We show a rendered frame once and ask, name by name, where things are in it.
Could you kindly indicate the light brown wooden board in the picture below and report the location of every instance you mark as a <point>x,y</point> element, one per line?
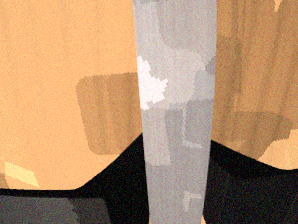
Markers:
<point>68,70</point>

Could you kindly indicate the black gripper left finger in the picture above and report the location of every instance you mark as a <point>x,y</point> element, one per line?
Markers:
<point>117,195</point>

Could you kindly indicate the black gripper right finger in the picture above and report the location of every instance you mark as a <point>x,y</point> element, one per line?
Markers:
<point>240,190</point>

